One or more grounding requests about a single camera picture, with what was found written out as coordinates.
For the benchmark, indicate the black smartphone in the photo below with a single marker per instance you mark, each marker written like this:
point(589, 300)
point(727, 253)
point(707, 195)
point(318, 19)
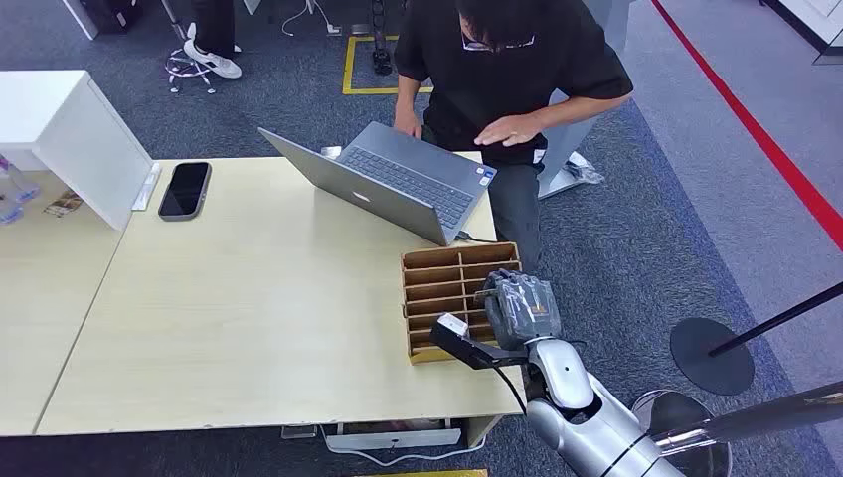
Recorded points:
point(184, 191)

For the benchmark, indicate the clear plastic bag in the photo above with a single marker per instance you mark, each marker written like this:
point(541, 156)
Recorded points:
point(585, 172)

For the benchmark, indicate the printed leaflet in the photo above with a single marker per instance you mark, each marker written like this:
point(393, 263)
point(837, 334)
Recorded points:
point(62, 204)

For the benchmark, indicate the wooden card organizer box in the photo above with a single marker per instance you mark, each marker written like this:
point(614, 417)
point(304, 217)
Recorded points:
point(435, 283)

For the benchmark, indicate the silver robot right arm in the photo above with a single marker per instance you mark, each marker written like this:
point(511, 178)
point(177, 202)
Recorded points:
point(593, 428)

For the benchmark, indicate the yellow floor tape square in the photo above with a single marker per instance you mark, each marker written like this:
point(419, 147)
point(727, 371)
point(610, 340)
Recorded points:
point(347, 66)

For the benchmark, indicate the person's right hand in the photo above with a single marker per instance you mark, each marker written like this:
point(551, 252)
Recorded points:
point(407, 123)

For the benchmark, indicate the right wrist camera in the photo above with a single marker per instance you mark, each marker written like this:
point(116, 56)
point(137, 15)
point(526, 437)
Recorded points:
point(461, 342)

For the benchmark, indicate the person's left forearm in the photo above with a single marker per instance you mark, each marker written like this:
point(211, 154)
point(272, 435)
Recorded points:
point(579, 109)

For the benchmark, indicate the pale grey seat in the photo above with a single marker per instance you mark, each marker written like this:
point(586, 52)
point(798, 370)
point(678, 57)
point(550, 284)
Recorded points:
point(560, 151)

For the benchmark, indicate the eyeglasses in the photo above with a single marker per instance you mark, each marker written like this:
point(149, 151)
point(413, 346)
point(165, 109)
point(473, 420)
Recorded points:
point(475, 47)

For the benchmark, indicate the clear water bottle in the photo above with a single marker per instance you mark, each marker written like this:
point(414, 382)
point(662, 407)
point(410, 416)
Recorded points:
point(23, 191)
point(8, 212)

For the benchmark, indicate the person's right forearm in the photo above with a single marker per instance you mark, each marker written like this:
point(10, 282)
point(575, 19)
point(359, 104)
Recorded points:
point(407, 95)

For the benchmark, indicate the red floor tape line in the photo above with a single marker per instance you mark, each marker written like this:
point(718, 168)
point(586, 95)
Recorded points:
point(744, 118)

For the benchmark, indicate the black stanchion post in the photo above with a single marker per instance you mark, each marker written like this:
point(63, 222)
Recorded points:
point(698, 359)

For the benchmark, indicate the black floor stand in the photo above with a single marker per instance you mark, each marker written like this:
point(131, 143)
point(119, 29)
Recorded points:
point(381, 62)

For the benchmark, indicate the person with white shoes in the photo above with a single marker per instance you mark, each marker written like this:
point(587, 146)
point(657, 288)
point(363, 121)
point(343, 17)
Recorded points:
point(211, 26)

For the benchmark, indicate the chrome chair base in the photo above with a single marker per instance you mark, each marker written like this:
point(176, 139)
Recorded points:
point(184, 68)

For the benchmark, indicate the person's left hand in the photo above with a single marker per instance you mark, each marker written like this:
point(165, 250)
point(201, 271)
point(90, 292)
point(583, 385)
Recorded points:
point(507, 130)

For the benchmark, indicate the white reception counter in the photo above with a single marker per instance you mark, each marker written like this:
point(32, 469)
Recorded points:
point(813, 23)

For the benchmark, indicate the white under-desk tray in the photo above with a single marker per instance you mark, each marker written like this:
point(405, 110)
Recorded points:
point(395, 440)

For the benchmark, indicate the chrome stanchion post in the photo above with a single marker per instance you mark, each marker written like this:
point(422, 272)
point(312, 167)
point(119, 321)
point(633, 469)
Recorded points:
point(757, 418)

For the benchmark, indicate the clear acrylic stand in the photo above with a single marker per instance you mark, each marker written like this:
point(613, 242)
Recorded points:
point(146, 191)

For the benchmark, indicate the person in black shirt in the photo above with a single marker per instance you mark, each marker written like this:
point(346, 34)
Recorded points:
point(500, 85)

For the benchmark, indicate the grey laptop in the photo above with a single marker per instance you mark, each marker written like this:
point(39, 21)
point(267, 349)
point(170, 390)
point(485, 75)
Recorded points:
point(369, 187)

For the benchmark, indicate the white desk box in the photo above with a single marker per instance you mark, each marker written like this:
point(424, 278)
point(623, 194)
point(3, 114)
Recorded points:
point(92, 151)

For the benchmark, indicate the black case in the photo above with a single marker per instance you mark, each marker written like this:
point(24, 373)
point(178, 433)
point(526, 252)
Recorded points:
point(112, 13)

